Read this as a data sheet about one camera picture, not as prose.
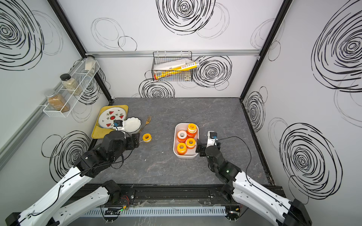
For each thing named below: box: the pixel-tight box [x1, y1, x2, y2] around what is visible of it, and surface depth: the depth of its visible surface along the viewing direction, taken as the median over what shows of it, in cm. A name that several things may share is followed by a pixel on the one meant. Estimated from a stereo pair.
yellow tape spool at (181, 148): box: [176, 142, 188, 155], surface depth 90 cm
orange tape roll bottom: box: [177, 129, 188, 143], surface depth 94 cm
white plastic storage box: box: [172, 122, 200, 159], surface depth 93 cm
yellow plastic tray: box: [91, 104, 129, 139], surface depth 103 cm
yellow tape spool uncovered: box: [187, 123, 197, 139], surface depth 96 cm
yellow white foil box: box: [153, 58, 201, 81], surface depth 88 cm
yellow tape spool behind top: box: [142, 132, 153, 143], surface depth 96 cm
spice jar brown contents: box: [44, 90, 70, 113], surface depth 65 cm
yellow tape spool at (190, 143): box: [185, 137, 196, 150], surface depth 91 cm
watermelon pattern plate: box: [98, 106, 127, 129], surface depth 110 cm
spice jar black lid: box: [59, 73, 72, 81], surface depth 70 cm
